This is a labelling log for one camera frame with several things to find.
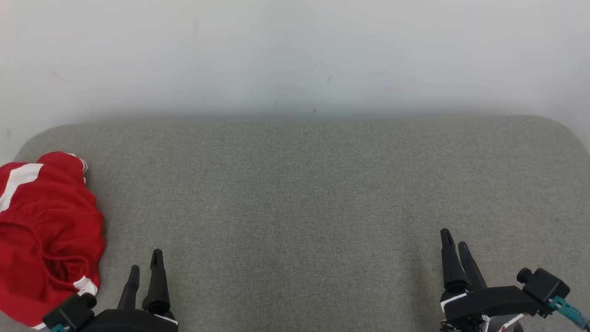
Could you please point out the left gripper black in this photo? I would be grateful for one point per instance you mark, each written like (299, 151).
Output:
(129, 323)

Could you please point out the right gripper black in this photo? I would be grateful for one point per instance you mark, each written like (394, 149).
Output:
(493, 302)

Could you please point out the red jersey with white sleeves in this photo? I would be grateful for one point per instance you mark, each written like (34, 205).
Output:
(27, 299)

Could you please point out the red mesh shorts white trim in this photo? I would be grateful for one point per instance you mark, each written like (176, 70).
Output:
(55, 198)

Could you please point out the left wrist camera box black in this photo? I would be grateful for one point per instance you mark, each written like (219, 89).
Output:
(69, 313)

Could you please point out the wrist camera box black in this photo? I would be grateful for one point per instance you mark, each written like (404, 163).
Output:
(544, 286)
(69, 313)

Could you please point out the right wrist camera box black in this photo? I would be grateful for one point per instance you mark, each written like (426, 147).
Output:
(544, 286)

